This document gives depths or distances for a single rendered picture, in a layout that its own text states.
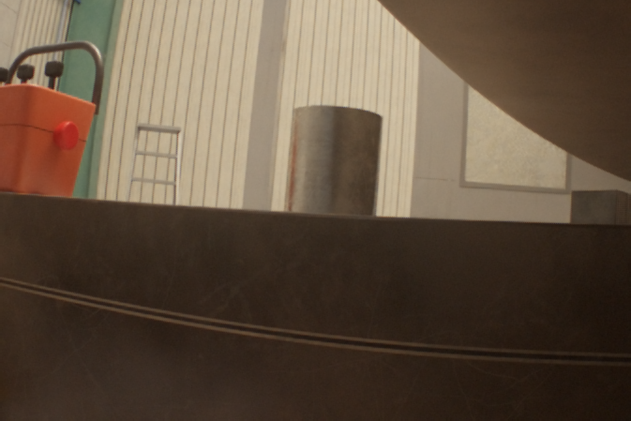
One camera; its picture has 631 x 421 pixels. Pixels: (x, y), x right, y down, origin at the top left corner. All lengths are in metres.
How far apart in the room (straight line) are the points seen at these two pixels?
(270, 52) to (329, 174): 3.33
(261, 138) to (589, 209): 2.49
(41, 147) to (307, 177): 0.35
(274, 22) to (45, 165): 3.20
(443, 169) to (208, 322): 3.15
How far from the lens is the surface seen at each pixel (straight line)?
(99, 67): 0.97
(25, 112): 0.87
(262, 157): 3.88
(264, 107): 3.92
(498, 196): 3.78
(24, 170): 0.88
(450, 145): 3.79
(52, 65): 0.95
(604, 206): 1.65
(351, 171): 0.66
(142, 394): 0.72
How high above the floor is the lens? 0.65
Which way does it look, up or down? 6 degrees up
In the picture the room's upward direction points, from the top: 5 degrees clockwise
